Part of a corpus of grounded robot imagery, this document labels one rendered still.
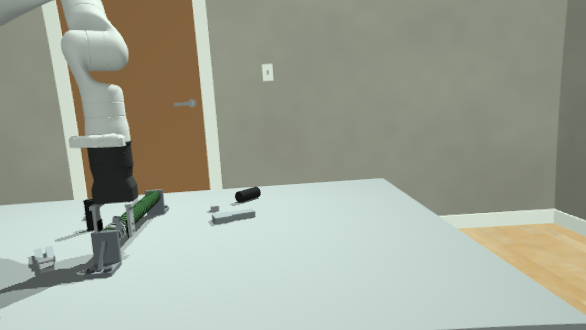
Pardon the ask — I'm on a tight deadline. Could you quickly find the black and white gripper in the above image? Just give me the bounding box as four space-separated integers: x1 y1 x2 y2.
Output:
69 115 139 237

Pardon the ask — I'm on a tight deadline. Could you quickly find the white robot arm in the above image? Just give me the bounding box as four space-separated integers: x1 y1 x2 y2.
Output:
0 0 128 118

